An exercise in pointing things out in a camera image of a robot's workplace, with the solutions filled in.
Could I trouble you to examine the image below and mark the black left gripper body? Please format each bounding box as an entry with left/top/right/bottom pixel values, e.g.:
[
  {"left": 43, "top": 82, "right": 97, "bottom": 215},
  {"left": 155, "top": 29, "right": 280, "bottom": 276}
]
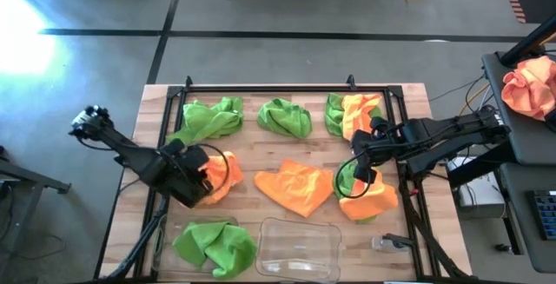
[{"left": 162, "top": 164, "right": 213, "bottom": 209}]

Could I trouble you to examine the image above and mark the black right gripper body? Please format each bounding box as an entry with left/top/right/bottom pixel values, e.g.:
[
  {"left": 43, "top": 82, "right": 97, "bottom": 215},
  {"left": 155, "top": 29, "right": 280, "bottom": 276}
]
[{"left": 349, "top": 128, "right": 394, "bottom": 167}]

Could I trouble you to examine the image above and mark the green microfiber towel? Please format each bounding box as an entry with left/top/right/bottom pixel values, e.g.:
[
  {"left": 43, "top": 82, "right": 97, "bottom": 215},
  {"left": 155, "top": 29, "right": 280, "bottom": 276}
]
[
  {"left": 172, "top": 221, "right": 258, "bottom": 281},
  {"left": 333, "top": 158, "right": 383, "bottom": 225},
  {"left": 167, "top": 96, "right": 244, "bottom": 146},
  {"left": 255, "top": 97, "right": 313, "bottom": 140}
]

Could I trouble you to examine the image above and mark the orange microfiber towel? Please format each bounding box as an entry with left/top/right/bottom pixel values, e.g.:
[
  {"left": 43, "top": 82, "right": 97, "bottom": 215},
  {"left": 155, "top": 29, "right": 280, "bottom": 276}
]
[
  {"left": 341, "top": 93, "right": 383, "bottom": 142},
  {"left": 253, "top": 158, "right": 334, "bottom": 219},
  {"left": 197, "top": 151, "right": 244, "bottom": 207},
  {"left": 338, "top": 168, "right": 400, "bottom": 222}
]

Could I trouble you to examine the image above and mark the green and orange cloth pair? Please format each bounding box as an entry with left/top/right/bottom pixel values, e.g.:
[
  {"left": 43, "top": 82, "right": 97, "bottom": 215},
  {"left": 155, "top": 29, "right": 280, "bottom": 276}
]
[{"left": 324, "top": 92, "right": 384, "bottom": 137}]

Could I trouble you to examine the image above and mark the orange towel bundle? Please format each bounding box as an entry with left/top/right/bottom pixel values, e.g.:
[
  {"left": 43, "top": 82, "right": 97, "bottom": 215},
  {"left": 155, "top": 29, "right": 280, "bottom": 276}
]
[{"left": 500, "top": 55, "right": 556, "bottom": 122}]

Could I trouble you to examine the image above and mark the clear plastic basket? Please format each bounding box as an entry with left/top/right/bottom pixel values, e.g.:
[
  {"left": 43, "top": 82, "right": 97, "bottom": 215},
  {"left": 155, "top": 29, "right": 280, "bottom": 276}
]
[
  {"left": 151, "top": 215, "right": 244, "bottom": 279},
  {"left": 255, "top": 216, "right": 343, "bottom": 283}
]

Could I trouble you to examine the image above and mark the white box under cart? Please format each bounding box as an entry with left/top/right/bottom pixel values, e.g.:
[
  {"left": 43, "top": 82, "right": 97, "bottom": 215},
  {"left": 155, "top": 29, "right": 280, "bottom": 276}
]
[{"left": 446, "top": 156, "right": 507, "bottom": 221}]

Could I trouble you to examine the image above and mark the grey desk with keyboard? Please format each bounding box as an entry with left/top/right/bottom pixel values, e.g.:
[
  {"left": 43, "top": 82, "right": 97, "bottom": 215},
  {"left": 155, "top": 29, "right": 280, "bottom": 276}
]
[{"left": 497, "top": 162, "right": 556, "bottom": 275}]

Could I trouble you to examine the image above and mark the black slanted pole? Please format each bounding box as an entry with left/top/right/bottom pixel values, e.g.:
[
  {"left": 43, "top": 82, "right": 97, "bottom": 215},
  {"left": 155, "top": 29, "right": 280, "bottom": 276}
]
[{"left": 499, "top": 14, "right": 556, "bottom": 67}]

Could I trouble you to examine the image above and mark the backlit keyboard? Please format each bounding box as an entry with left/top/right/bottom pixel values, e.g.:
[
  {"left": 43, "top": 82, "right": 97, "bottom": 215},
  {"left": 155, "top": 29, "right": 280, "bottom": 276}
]
[{"left": 526, "top": 189, "right": 556, "bottom": 241}]

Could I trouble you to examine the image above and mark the black left gripper cable loop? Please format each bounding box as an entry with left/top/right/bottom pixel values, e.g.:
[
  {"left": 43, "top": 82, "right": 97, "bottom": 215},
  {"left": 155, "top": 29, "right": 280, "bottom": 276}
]
[{"left": 190, "top": 143, "right": 230, "bottom": 194}]

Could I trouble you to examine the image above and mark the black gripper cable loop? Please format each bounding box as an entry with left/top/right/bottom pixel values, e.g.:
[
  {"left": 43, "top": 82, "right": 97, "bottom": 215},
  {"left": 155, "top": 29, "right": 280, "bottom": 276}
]
[
  {"left": 190, "top": 143, "right": 230, "bottom": 194},
  {"left": 334, "top": 151, "right": 373, "bottom": 201}
]

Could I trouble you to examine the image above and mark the black right gripper cable loop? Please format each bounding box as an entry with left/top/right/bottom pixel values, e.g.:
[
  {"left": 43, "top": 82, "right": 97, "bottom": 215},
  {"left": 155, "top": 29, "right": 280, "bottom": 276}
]
[{"left": 334, "top": 151, "right": 373, "bottom": 201}]

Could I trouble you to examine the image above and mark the black aluminium table frame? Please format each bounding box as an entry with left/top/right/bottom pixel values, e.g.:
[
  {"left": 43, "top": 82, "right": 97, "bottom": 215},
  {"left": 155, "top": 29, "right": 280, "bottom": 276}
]
[{"left": 93, "top": 74, "right": 473, "bottom": 283}]

